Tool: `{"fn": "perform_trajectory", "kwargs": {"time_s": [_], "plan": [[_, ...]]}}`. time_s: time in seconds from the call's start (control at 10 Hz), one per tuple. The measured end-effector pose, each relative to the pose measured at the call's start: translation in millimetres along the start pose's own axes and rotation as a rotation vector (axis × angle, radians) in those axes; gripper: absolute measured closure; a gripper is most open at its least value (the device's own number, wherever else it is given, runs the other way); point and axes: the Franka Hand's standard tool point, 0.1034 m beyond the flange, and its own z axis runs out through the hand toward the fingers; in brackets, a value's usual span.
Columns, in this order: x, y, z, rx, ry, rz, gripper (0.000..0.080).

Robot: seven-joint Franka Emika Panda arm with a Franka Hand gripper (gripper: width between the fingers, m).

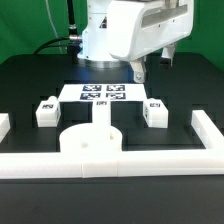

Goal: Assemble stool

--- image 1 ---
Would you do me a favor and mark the white fence piece left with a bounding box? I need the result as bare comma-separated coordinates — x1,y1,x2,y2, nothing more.
0,113,10,143

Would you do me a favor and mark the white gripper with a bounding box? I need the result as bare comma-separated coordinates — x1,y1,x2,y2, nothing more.
107,0,194,83

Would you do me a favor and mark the black cable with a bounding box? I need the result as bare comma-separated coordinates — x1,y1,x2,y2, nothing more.
33,0,83,56

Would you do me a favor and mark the grey cable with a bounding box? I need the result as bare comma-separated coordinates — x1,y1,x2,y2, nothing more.
44,0,64,54

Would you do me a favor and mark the white marker sheet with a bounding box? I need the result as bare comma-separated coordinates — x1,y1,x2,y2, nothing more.
59,84,146,102

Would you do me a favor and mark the white U-shaped fence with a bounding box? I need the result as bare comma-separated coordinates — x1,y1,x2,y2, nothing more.
0,110,224,179

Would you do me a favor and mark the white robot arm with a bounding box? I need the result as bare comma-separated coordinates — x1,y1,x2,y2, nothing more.
78,0,194,83

